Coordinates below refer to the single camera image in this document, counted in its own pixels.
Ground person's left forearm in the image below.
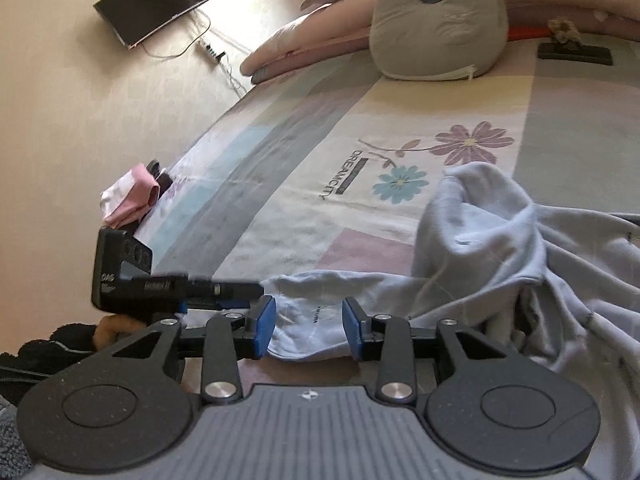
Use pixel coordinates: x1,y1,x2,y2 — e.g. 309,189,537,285
0,324,101,378

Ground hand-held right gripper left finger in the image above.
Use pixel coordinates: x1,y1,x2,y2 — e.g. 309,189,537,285
107,295,277,404

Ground pink and white cloth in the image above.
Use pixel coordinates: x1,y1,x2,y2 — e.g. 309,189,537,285
99,162,162,229

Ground dark cloth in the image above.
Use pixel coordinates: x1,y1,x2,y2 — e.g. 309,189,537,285
146,160,174,207

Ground person's left hand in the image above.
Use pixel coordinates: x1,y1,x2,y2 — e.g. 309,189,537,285
94,315,145,352

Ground thin wall cable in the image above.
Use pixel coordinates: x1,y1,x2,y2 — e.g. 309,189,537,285
139,9,253,97

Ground black bar with dried flower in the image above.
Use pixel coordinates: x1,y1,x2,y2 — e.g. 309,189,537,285
537,18,614,67

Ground light blue printed pants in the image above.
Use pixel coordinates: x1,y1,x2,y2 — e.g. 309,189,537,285
262,162,640,480

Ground grey cat face cushion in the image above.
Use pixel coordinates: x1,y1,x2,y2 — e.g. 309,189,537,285
370,0,510,82

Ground black flat screen television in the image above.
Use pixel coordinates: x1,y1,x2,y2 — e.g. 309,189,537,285
93,0,217,51

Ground white power strip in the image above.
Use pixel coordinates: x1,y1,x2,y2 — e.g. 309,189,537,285
198,39,227,62

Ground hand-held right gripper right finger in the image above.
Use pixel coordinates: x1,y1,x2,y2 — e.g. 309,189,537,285
341,296,506,406

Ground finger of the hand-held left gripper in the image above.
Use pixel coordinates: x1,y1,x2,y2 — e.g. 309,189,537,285
187,275,266,299
181,297,257,312

